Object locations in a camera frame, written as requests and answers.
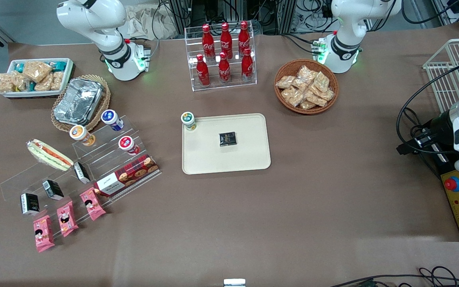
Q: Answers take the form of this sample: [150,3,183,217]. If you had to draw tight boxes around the clear acrylic bottle rack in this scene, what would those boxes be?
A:
[184,24,257,92]

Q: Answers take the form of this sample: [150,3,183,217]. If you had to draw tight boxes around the brown table cover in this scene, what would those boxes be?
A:
[0,22,459,287]

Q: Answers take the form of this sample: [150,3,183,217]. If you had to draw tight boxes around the beige crumpled cloth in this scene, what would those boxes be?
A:
[119,4,179,41]

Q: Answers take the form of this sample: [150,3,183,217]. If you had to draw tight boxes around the orange-lid yogurt cup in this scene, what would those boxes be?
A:
[69,125,96,147]

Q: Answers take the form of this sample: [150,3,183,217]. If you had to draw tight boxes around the white wire basket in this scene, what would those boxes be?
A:
[422,38,459,114]

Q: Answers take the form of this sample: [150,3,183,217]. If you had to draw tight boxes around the cream plastic tray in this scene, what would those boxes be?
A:
[181,113,272,175]

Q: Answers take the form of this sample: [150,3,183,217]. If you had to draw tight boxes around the pink snack packet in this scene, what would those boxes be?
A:
[33,215,55,254]
[79,187,106,221]
[56,201,79,238]

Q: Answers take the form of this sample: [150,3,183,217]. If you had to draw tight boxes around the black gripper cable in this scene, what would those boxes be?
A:
[396,63,459,155]

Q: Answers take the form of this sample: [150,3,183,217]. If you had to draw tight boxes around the green-lid yogurt cup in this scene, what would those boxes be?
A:
[180,112,197,132]

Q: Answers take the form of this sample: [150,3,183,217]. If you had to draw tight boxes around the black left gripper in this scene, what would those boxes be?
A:
[396,109,459,156]

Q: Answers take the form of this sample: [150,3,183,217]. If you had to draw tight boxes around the small black box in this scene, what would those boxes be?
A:
[73,161,91,184]
[218,132,237,147]
[20,193,40,216]
[42,179,65,201]

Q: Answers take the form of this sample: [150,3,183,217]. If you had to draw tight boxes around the stacked aluminium foil trays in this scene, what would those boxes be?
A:
[53,78,104,125]

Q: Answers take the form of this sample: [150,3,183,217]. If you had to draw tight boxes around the oval wicker basket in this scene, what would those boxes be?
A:
[51,74,112,133]

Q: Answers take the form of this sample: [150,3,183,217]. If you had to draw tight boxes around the plastic-wrapped sandwich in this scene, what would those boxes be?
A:
[27,139,74,172]

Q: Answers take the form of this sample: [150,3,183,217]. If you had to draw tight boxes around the red cola bottle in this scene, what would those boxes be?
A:
[196,54,211,87]
[238,20,251,57]
[240,48,254,83]
[218,51,231,85]
[220,22,233,60]
[201,24,216,61]

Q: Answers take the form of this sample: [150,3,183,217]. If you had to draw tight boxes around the red plaid cookie box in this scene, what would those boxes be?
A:
[94,154,160,197]

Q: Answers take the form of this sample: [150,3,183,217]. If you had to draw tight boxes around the round wicker basket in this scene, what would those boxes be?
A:
[274,59,339,115]

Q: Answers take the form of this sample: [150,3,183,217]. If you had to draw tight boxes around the red-lid yogurt cup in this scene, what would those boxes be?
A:
[118,136,140,156]

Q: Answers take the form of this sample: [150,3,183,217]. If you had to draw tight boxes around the white rectangular bin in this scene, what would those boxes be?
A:
[0,58,74,98]

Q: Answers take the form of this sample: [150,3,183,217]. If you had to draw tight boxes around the clear acrylic tiered stand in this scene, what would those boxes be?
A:
[0,115,163,240]

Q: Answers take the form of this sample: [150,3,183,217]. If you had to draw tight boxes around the black floor cable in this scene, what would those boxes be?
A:
[328,266,459,287]

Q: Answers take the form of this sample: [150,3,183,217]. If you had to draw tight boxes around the aluminium frame rack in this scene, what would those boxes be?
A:
[169,0,333,36]

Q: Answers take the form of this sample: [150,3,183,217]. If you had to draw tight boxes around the blue-lid yogurt cup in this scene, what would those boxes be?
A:
[101,109,125,132]

